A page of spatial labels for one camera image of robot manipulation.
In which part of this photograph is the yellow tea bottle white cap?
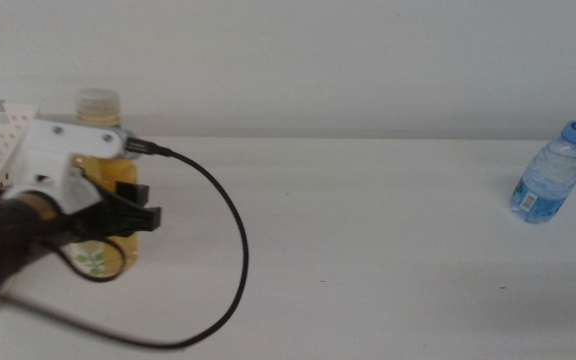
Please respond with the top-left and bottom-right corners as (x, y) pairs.
(65, 88), (140, 280)

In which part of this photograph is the small water bottle blue cap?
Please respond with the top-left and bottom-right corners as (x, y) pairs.
(510, 120), (576, 225)

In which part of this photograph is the thin black left arm wire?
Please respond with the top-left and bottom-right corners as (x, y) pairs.
(55, 235), (128, 284)

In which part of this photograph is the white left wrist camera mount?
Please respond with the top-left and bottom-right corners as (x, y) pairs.
(2, 118), (134, 214)

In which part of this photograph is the black left camera cable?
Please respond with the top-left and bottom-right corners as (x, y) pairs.
(0, 138), (250, 350)

